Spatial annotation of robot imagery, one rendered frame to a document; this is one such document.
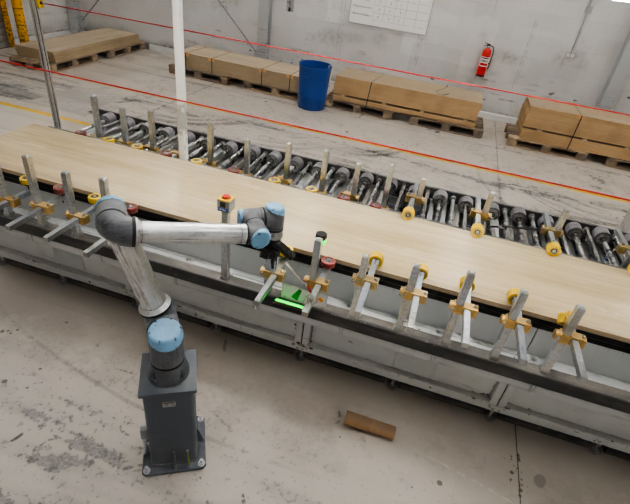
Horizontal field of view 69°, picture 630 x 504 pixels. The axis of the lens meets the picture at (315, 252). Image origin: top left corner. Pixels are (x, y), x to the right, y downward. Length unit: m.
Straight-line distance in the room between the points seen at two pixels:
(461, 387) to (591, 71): 7.18
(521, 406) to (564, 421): 0.25
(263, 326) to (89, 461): 1.23
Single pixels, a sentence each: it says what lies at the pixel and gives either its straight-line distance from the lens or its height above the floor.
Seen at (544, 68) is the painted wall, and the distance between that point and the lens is 9.29.
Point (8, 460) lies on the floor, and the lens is 3.00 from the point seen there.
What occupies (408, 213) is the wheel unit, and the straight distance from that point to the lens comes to 3.08.
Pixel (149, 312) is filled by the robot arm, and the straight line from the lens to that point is 2.23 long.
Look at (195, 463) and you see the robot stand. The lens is 2.73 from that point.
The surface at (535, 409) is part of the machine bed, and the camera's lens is 3.21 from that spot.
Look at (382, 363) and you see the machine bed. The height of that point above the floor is 0.18.
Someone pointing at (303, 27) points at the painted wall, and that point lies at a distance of 9.64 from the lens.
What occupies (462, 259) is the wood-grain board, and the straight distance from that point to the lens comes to 2.86.
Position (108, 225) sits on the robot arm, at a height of 1.41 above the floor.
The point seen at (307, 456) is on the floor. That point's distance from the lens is 2.79.
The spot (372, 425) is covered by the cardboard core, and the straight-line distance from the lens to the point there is 2.88.
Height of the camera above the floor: 2.36
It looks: 34 degrees down
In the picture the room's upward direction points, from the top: 8 degrees clockwise
